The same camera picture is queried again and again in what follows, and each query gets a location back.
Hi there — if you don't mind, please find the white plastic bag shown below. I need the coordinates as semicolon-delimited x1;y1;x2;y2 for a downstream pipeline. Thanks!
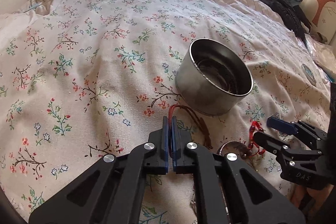
306;35;336;78

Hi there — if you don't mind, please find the floral bed sheet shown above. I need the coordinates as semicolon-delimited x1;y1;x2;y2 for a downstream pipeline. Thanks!
1;0;330;219

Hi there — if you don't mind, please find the right human hand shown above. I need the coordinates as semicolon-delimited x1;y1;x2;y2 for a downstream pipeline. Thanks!
290;184;334;217

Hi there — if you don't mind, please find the black jacket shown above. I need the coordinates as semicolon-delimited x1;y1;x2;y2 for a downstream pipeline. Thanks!
259;0;311;44

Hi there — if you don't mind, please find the red cord bracelet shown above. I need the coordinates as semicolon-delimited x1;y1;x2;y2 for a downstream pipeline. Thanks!
167;104;214;159

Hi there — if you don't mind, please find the round blue patterned lid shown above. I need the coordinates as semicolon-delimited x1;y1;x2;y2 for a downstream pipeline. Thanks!
301;64;317;86

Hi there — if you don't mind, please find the round silver metal tin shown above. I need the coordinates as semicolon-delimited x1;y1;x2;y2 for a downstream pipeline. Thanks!
175;38;253;116

